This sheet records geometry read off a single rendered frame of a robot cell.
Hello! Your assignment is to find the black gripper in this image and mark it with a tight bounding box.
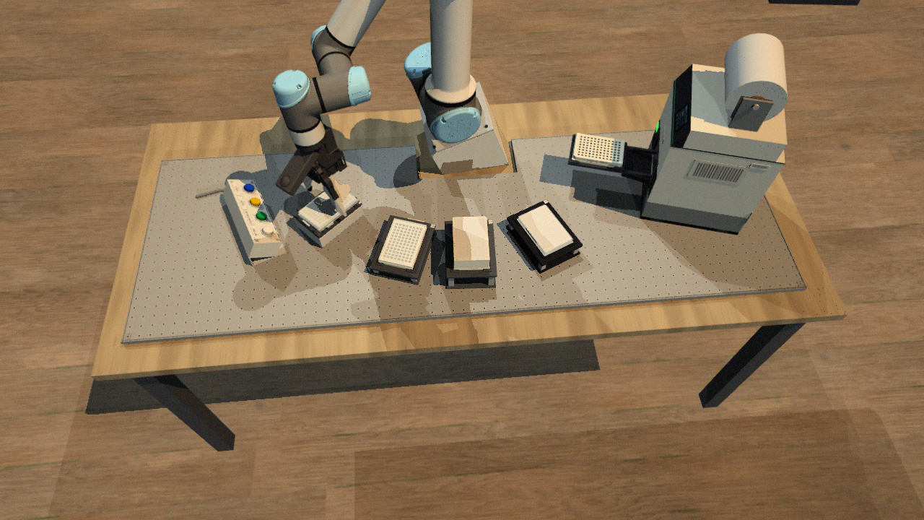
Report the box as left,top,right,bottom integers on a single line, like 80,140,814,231
295,123,351,217

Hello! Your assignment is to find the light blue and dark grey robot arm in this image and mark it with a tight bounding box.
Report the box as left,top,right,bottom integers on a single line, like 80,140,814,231
272,0,481,196

